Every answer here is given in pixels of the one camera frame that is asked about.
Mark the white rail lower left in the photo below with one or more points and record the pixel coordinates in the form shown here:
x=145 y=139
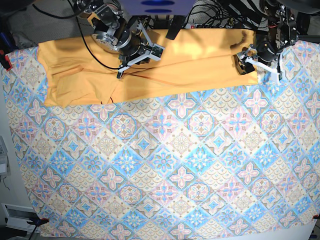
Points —
x=17 y=217

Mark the patterned tile tablecloth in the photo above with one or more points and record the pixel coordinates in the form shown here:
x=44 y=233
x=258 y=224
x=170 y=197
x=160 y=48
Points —
x=207 y=164

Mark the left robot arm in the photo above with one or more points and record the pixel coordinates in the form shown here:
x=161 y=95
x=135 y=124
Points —
x=282 y=27

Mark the black bracket at table edge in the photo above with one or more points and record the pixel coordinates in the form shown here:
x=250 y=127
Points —
x=177 y=23

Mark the red clamp upper left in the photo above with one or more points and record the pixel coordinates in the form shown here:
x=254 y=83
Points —
x=5 y=61

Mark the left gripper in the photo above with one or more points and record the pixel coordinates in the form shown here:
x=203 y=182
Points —
x=265 y=56

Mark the yellow T-shirt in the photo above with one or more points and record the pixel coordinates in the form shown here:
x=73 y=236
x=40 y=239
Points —
x=79 y=71

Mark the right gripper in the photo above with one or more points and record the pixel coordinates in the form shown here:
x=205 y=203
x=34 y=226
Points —
x=137 y=49

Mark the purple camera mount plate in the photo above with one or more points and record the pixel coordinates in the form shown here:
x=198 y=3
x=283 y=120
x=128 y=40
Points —
x=157 y=7

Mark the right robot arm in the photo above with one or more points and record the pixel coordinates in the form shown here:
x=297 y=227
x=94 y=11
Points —
x=121 y=26

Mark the white power strip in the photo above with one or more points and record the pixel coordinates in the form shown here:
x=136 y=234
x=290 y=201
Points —
x=192 y=26

